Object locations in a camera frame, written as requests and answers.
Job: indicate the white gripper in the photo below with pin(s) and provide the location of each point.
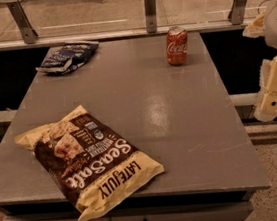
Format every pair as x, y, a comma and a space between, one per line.
266, 109

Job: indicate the red coke can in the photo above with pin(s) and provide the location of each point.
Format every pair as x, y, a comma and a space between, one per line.
177, 45

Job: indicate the blue chip bag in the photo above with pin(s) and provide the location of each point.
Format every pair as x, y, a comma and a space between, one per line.
69, 57

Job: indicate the brown Late July chip bag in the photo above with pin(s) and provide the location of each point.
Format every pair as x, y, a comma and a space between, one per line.
94, 167

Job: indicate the right metal railing bracket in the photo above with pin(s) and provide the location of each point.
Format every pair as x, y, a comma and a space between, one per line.
236, 15

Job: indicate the metal railing bracket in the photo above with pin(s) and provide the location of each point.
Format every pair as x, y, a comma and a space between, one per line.
27, 32
236, 15
150, 15

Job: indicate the middle metal railing bracket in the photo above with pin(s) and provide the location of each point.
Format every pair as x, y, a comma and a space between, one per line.
150, 15

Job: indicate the left metal railing bracket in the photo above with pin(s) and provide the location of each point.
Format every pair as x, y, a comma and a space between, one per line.
27, 32

